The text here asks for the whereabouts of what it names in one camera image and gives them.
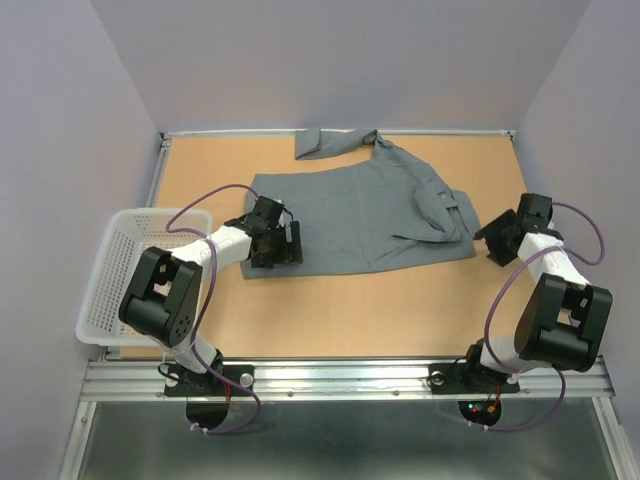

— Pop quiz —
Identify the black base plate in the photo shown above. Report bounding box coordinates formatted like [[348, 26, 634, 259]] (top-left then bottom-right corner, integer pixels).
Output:
[[426, 362, 520, 395], [157, 363, 254, 398]]

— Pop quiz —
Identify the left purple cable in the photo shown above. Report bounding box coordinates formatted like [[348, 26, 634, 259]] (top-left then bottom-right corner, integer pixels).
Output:
[[165, 184, 264, 435]]

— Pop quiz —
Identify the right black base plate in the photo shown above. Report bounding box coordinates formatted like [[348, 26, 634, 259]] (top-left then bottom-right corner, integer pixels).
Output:
[[426, 362, 520, 395]]

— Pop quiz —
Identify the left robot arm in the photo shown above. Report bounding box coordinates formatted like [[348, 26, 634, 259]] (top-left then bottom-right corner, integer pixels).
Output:
[[119, 196, 303, 397]]

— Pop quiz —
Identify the aluminium mounting rail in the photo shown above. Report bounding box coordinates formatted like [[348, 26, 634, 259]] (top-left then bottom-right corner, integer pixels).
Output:
[[80, 357, 615, 403]]

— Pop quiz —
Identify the grey long sleeve shirt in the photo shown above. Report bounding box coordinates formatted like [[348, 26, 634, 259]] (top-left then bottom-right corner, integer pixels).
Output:
[[241, 129, 480, 279]]

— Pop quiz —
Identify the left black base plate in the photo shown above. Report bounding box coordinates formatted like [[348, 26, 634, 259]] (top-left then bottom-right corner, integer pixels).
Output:
[[157, 363, 254, 398]]

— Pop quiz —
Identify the white plastic basket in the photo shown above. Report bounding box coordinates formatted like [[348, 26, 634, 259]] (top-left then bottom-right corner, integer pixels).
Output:
[[75, 208, 198, 348]]

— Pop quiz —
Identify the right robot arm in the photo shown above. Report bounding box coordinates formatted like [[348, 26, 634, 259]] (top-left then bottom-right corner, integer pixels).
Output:
[[460, 193, 613, 390]]

